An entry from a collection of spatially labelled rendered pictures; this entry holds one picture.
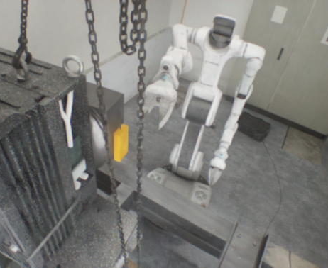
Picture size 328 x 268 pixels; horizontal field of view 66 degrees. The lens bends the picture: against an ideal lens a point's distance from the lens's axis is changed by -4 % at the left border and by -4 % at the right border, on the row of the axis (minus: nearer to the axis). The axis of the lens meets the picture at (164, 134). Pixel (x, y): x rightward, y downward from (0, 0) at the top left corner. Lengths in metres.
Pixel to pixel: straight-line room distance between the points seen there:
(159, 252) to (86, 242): 1.06
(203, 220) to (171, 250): 0.67
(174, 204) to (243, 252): 0.48
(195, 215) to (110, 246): 0.62
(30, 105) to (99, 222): 0.73
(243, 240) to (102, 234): 0.82
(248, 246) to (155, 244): 0.88
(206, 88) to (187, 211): 0.77
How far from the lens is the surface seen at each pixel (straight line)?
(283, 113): 3.70
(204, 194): 2.16
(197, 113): 1.67
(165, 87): 0.85
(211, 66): 1.61
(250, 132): 3.35
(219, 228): 1.68
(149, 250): 2.26
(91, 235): 1.32
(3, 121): 0.71
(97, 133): 1.09
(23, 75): 0.93
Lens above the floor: 2.07
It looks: 42 degrees down
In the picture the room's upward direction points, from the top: 9 degrees clockwise
